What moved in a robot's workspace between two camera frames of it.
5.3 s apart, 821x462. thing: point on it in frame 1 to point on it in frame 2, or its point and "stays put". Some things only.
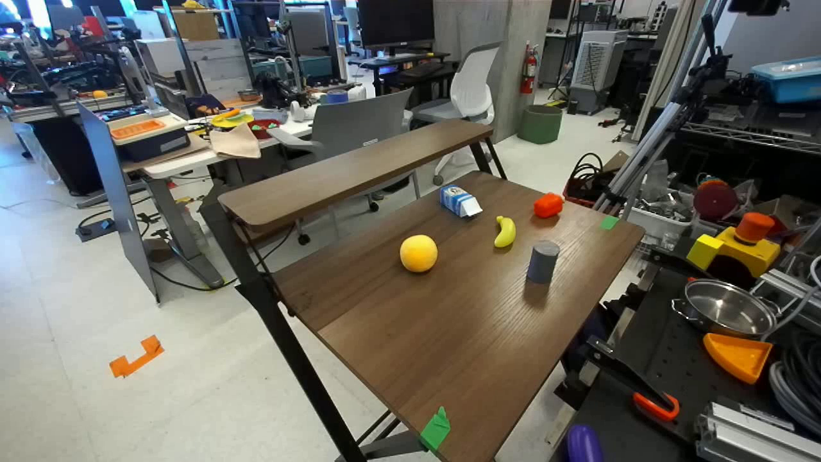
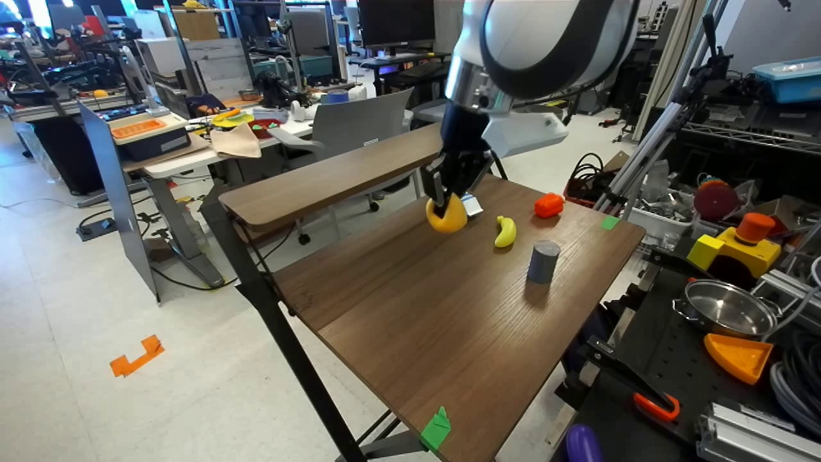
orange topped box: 150,134 stays put
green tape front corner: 437,429 stays put
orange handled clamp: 659,408 stays put
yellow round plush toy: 418,252 to 452,219
